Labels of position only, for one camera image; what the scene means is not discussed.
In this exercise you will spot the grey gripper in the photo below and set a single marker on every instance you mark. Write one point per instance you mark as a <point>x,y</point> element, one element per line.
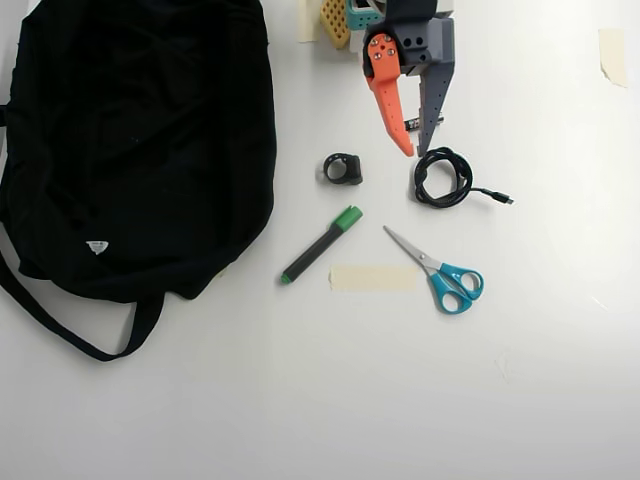
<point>419,56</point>

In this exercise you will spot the green and black marker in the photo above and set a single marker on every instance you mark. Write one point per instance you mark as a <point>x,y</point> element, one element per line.
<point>320,245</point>

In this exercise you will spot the black fabric bag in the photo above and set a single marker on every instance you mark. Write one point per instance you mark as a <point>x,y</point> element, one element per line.
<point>140,150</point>

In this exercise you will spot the black AAA battery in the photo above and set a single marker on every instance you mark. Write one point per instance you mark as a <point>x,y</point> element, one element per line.
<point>412,124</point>

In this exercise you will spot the narrow beige masking tape strip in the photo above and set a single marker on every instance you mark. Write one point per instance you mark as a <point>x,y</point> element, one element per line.
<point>309,22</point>

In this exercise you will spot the long beige masking tape strip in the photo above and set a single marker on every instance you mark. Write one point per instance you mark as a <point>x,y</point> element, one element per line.
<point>372,278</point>

